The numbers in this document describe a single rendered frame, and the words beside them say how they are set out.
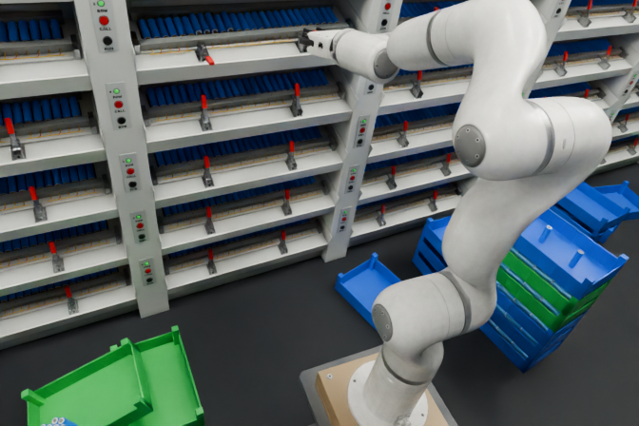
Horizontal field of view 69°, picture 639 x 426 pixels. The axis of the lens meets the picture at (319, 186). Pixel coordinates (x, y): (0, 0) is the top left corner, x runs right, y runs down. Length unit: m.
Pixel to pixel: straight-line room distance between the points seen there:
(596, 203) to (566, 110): 1.96
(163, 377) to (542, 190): 1.24
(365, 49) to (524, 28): 0.37
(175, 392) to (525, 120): 1.27
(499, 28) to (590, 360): 1.51
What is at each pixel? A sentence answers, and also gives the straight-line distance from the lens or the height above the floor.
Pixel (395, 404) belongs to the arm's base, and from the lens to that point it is 1.10.
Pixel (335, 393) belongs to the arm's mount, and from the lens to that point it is 1.19.
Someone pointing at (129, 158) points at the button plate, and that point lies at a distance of 1.26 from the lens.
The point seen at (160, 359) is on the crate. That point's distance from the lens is 1.63.
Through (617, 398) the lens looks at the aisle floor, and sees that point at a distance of 1.95.
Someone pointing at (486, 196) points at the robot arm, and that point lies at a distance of 0.71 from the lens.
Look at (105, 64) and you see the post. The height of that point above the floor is 0.91.
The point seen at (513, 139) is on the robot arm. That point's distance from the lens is 0.58.
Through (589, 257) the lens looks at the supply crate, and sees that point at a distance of 1.70.
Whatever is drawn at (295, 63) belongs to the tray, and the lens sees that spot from 1.27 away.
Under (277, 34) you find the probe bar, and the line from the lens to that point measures 1.28.
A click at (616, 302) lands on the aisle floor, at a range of 2.26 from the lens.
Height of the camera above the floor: 1.39
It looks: 39 degrees down
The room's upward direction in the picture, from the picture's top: 9 degrees clockwise
